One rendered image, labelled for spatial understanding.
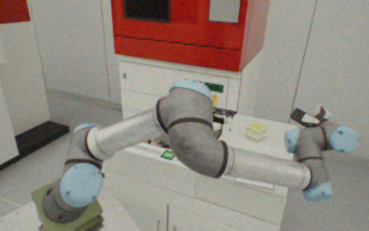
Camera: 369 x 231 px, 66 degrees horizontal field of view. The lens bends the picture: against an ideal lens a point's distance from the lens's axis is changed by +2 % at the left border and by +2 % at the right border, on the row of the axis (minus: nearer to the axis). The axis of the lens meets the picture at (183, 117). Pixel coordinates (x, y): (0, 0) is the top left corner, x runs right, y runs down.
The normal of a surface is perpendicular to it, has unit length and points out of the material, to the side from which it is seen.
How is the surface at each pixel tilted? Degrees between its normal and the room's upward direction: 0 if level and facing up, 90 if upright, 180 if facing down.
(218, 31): 90
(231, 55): 90
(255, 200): 90
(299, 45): 90
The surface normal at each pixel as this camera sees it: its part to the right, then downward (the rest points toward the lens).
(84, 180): 0.53, -0.33
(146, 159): -0.40, 0.38
